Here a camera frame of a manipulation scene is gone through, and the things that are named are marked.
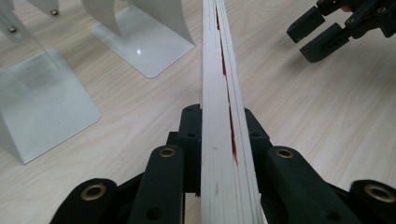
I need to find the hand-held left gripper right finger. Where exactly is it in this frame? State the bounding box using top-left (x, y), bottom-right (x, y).
top-left (244, 107), bottom-right (362, 224)

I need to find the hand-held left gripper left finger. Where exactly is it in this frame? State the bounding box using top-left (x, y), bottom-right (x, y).
top-left (128, 104), bottom-right (204, 224)

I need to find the white caterpillar picture book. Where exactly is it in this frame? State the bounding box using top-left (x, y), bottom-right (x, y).
top-left (199, 0), bottom-right (269, 224)

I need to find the white expandable metal book rack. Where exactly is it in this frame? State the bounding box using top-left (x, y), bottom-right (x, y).
top-left (0, 0), bottom-right (196, 165)

